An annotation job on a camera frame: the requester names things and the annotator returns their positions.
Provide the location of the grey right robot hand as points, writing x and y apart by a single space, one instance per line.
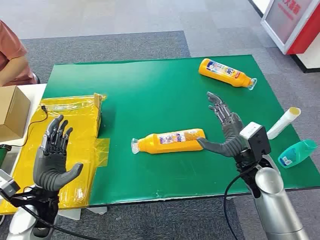
231 132

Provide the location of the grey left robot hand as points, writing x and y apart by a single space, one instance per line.
50 169

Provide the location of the orange bottle with clear cap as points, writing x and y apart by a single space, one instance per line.
220 73
170 142

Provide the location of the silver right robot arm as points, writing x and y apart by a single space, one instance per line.
275 205

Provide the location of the teal plastic bottle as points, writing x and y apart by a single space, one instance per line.
297 154

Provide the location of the yellow taped flattened box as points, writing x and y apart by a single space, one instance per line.
80 122

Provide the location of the dark green container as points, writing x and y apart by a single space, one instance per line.
4 154

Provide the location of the white tube with yellow cap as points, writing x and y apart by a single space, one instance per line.
282 124

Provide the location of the brown cardboard box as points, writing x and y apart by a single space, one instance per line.
12 112

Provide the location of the green table mat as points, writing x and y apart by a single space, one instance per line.
162 99

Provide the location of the person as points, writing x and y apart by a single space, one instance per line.
10 49

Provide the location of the red and white sign stand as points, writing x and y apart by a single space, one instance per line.
287 20

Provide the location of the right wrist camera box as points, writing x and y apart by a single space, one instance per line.
257 140

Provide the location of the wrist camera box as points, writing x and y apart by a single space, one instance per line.
7 185
257 140

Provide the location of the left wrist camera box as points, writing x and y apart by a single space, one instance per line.
7 185

